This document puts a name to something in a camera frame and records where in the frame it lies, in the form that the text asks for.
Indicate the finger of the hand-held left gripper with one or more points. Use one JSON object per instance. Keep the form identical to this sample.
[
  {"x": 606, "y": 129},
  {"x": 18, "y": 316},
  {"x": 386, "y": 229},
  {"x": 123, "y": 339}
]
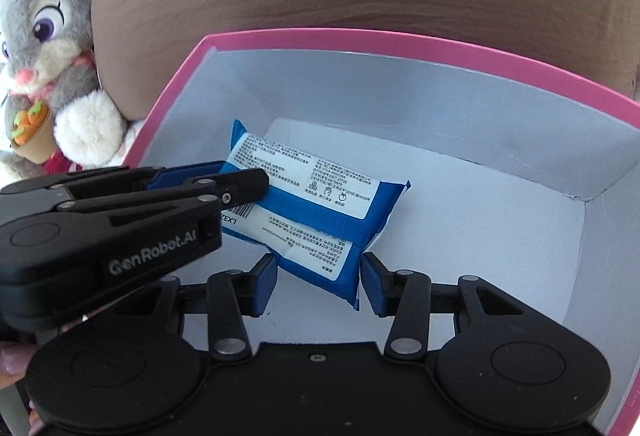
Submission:
[
  {"x": 240, "y": 186},
  {"x": 125, "y": 175}
]

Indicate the blue wet wipes packet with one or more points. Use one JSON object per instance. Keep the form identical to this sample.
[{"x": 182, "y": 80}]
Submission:
[{"x": 320, "y": 211}]

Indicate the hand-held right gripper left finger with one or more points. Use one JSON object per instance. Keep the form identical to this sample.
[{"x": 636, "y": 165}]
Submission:
[{"x": 262, "y": 283}]

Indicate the person's left hand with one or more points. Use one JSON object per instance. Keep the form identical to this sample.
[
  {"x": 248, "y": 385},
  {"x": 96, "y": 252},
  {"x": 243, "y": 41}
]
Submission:
[{"x": 12, "y": 361}]

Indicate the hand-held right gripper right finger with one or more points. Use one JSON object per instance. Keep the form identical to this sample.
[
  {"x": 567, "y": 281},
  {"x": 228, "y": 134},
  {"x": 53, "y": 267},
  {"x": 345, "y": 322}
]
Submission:
[{"x": 374, "y": 286}]

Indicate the pink cardboard box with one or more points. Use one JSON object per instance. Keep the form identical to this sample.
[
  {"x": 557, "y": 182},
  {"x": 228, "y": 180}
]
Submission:
[{"x": 500, "y": 216}]

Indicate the grey rabbit plush toy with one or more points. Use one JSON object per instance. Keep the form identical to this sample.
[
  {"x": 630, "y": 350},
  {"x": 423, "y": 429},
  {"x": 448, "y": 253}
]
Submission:
[{"x": 50, "y": 60}]

